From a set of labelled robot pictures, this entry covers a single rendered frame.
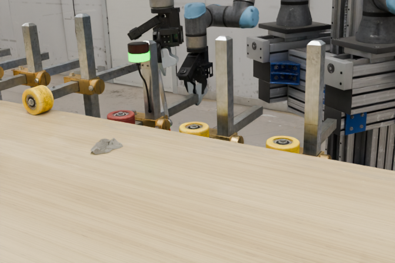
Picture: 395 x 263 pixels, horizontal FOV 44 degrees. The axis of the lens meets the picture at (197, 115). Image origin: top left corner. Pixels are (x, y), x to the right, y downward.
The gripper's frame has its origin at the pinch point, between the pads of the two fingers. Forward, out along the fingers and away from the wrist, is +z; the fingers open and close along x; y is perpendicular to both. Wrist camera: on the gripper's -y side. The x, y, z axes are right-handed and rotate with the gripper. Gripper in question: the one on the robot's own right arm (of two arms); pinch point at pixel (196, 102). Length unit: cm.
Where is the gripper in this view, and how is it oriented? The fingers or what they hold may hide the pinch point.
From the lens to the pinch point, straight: 179.2
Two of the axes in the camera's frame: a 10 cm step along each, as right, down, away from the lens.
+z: 0.4, 9.5, 3.2
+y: 5.2, -3.0, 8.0
